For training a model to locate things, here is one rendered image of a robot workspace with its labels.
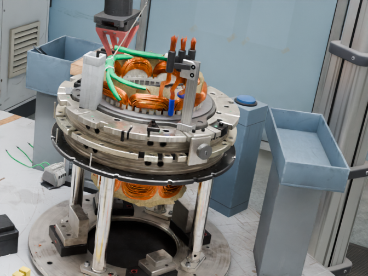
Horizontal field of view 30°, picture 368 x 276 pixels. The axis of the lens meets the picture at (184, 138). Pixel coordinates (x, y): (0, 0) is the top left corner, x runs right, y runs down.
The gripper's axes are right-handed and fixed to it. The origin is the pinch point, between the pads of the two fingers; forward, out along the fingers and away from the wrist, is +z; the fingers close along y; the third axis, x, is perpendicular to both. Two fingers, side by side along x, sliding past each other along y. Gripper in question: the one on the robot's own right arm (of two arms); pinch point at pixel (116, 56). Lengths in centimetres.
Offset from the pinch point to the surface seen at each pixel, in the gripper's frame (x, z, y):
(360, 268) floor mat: 60, 115, -125
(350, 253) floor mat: 55, 115, -134
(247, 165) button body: 29.6, 20.4, -4.7
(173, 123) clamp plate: 23.0, -1.1, 29.8
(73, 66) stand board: -7.4, 2.4, 4.6
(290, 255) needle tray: 44, 26, 17
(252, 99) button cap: 28.5, 6.0, -6.0
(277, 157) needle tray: 39.0, 5.8, 19.2
